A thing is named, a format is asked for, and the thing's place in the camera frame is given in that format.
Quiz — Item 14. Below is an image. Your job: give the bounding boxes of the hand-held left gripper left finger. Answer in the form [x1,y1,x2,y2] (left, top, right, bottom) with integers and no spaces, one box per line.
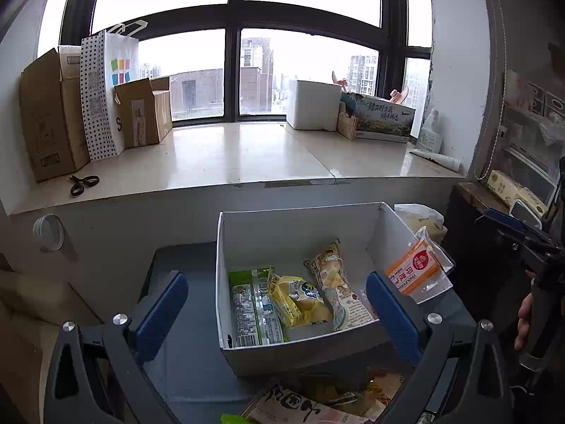
[44,271,190,424]

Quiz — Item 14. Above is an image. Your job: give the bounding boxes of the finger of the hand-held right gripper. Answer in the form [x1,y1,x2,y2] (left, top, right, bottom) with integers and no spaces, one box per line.
[476,218,557,266]
[484,207,545,236]

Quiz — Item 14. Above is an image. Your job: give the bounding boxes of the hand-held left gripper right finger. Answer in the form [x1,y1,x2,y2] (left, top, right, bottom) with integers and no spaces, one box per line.
[365,271,515,424]

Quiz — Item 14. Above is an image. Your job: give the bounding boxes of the orange yellow snack packet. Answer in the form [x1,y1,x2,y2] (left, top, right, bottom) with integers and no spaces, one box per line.
[359,370,404,420]

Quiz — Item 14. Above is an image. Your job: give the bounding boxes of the white brush-print snack packet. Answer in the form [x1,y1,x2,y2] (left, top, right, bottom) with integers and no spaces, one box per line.
[240,386,371,424]

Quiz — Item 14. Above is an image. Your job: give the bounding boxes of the white storage box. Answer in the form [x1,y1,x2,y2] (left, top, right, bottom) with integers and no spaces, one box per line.
[215,202,455,378]

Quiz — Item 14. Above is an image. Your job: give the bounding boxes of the person's right hand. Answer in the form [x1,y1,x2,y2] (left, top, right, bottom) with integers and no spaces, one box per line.
[514,294,535,351]

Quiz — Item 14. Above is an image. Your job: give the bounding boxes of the white black device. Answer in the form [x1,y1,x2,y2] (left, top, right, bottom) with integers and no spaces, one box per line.
[509,199,543,230]

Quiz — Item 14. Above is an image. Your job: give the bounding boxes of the yellow tissue pack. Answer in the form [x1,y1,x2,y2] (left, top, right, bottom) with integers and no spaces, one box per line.
[486,169,548,217]

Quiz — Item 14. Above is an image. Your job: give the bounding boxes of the brown wooden shelf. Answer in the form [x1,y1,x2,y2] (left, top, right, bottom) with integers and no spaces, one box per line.
[454,181,565,252]

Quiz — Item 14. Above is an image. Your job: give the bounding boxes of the cream chip packet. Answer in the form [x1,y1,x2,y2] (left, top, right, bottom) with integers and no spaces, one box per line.
[304,241,376,332]

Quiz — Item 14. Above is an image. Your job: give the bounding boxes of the beige carton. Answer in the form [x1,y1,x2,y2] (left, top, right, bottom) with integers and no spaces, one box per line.
[412,217,448,245]

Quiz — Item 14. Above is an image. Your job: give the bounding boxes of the clear plastic drawer unit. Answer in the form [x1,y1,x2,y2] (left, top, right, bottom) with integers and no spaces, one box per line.
[496,97,565,206]

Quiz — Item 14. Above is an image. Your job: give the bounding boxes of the green snack packet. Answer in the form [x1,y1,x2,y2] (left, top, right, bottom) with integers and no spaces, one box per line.
[228,269,266,349]

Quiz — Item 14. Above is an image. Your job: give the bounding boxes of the white plastic bag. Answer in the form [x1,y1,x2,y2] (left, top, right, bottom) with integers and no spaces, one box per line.
[394,203,446,243]

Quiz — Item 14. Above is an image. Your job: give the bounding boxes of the white tube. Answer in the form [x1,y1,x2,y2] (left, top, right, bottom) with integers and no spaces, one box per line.
[408,148,460,172]

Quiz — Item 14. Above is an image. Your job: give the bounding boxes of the clear striped snack packet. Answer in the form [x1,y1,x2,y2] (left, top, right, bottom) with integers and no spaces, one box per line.
[251,266,285,345]

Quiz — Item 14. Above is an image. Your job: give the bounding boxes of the white plastic bottle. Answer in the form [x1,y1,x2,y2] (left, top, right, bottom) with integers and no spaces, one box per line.
[417,110,443,153]

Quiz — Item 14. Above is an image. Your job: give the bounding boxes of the pink printed box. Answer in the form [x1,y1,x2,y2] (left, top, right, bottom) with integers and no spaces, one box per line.
[503,68,565,113]

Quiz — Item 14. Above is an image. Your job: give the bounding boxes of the roll of clear tape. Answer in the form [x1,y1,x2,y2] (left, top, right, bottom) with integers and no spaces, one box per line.
[32,214,65,252]

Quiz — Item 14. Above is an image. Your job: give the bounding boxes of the black scissors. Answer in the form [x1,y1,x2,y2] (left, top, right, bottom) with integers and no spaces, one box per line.
[68,175,100,198]

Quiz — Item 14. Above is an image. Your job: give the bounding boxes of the landscape print carton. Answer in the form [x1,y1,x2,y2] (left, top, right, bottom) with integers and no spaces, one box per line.
[351,92,418,144]

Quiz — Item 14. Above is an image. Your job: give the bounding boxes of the marble window sill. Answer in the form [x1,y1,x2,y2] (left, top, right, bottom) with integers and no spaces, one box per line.
[9,121,466,217]

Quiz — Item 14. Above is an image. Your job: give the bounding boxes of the small cardboard box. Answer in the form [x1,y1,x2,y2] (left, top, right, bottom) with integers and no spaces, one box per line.
[114,76,174,149]

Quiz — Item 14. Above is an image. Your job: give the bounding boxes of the grey stitched leather panel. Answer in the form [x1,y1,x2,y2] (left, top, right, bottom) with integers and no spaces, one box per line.
[468,0,565,182]

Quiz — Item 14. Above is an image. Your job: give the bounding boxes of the white foam box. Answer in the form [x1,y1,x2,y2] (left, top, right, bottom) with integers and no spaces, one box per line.
[286,79,343,132]

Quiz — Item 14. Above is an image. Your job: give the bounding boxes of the polka dot paper bag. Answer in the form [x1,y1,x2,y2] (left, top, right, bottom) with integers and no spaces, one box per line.
[79,20,148,163]

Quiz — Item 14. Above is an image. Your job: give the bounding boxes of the large cardboard box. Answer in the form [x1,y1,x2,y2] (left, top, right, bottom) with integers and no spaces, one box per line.
[18,45,91,183]

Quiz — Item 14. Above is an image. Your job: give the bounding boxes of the black window frame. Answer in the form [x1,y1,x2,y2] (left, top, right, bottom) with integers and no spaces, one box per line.
[59,0,435,122]

